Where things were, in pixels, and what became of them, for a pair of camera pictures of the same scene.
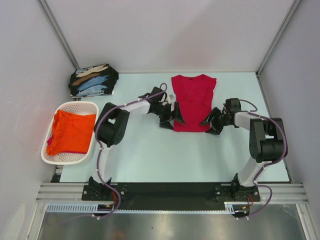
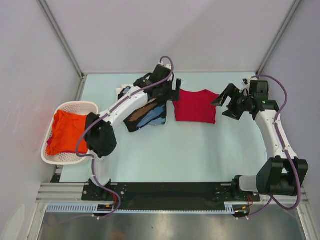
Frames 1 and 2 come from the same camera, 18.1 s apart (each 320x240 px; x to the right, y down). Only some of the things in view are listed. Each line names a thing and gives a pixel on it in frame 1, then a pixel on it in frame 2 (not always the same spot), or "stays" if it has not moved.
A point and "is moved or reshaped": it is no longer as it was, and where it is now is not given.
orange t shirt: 71,131 stays
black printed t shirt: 96,80 to 154,114
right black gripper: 215,129 to 231,90
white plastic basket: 67,158 stays
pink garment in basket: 49,141 stays
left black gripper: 164,122 to 172,95
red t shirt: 194,95 is moved or reshaped
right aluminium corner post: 295,4 stays
